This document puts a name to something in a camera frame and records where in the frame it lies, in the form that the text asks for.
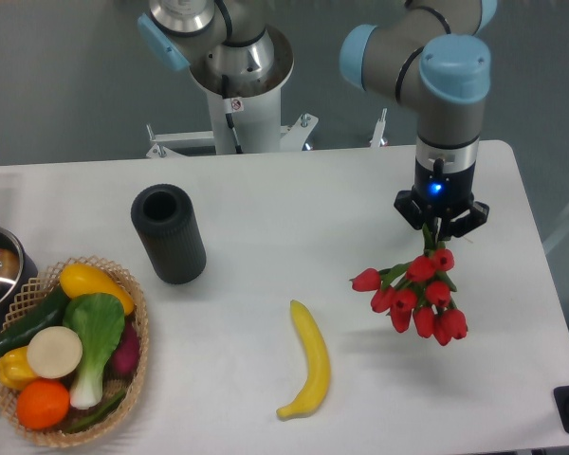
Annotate yellow bell pepper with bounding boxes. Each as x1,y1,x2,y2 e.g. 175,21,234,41
0,346,39,391

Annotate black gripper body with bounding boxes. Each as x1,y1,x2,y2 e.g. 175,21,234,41
412,144,479,223

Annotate green bok choy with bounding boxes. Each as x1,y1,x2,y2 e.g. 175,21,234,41
64,293,124,410

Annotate black cable on pedestal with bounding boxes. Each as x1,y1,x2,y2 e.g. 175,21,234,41
220,74,244,155

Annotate yellow banana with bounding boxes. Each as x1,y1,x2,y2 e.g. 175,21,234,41
276,300,331,420

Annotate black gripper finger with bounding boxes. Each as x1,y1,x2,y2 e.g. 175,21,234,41
449,200,489,238
394,190,431,230

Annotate woven wicker basket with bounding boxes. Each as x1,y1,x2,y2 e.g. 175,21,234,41
0,256,149,448

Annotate green bean pod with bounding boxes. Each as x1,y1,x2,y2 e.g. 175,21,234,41
64,389,126,434

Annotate yellow squash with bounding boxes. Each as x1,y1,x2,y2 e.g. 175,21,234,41
59,263,136,316

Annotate red tulip bouquet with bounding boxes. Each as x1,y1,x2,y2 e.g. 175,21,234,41
350,226,468,346

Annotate purple sweet potato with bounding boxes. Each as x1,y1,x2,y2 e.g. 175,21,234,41
110,321,139,375

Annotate orange fruit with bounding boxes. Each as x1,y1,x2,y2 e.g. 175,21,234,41
16,378,70,430

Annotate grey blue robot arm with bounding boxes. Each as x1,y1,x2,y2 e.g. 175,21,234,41
138,1,497,241

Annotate dark green cucumber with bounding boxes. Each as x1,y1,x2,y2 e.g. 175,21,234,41
0,285,70,356

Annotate dark grey ribbed vase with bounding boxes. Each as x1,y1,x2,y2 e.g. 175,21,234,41
131,184,207,284

